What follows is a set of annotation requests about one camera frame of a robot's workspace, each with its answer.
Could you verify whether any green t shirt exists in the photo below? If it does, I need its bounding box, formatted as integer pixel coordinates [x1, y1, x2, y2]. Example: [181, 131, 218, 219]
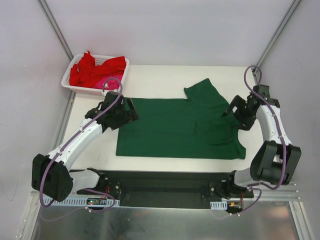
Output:
[116, 78, 246, 160]

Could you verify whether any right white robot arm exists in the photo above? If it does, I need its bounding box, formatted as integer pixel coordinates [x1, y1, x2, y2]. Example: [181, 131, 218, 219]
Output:
[221, 85, 302, 198]

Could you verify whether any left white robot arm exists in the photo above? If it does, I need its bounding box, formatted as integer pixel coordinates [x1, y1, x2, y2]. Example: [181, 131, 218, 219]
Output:
[31, 92, 139, 202]

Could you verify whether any pink t shirt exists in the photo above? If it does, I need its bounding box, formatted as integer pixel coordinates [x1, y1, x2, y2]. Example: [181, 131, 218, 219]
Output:
[94, 75, 123, 91]

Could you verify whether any red t shirt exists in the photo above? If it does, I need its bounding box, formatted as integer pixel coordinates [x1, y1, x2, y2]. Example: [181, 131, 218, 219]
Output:
[69, 51, 127, 89]

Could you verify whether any right aluminium frame post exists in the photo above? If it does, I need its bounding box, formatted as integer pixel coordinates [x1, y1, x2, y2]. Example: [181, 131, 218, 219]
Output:
[252, 0, 303, 76]

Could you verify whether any aluminium frame post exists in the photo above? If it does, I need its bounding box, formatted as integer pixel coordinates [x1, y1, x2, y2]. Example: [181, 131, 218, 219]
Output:
[252, 0, 303, 76]
[37, 0, 74, 61]

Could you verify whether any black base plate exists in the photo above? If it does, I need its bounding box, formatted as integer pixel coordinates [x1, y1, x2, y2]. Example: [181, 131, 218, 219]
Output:
[76, 169, 255, 208]

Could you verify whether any left white cable duct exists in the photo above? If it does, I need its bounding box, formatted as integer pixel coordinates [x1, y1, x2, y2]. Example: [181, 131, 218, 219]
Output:
[52, 196, 120, 208]

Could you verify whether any white cable duct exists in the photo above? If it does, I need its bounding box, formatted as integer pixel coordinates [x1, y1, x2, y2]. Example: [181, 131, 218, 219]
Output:
[210, 200, 228, 211]
[52, 196, 120, 208]

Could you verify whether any right aluminium rail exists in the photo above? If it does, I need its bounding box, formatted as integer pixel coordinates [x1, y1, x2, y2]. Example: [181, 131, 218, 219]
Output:
[254, 183, 302, 202]

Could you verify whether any right white cable duct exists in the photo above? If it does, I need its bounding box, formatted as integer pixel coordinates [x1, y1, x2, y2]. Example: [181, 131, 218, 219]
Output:
[210, 200, 228, 211]

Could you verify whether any left aluminium frame post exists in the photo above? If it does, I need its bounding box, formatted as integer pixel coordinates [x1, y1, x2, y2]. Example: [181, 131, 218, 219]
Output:
[37, 0, 74, 61]

